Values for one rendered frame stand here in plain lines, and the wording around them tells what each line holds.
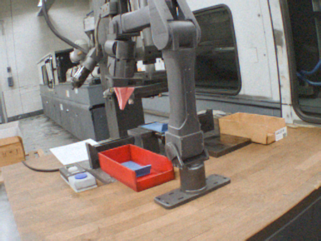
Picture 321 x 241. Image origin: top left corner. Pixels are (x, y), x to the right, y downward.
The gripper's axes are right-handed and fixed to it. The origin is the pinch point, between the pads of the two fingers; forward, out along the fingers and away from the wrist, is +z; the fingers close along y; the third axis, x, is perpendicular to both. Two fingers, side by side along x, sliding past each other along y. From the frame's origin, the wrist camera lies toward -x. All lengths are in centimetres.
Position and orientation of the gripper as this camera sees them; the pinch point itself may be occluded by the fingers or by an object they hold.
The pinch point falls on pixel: (121, 106)
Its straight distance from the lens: 97.2
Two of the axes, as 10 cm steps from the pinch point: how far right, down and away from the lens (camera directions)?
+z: -0.8, 9.6, 2.8
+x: 4.3, 2.9, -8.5
